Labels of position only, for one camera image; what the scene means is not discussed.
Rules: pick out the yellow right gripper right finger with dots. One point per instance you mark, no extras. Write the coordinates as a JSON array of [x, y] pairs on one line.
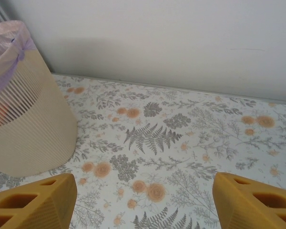
[[252, 205]]

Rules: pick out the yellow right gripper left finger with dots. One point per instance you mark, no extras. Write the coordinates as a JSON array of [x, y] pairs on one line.
[[31, 205]]

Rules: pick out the beige ribbed waste bin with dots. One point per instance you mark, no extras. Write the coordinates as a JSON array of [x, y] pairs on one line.
[[38, 143]]

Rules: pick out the pink plastic bin liner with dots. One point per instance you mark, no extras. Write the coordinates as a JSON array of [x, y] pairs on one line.
[[4, 35]]

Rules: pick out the floral table mat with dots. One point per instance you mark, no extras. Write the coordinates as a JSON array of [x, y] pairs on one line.
[[157, 133]]

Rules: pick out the aluminium frame post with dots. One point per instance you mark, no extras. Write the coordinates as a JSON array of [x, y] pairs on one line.
[[0, 10]]

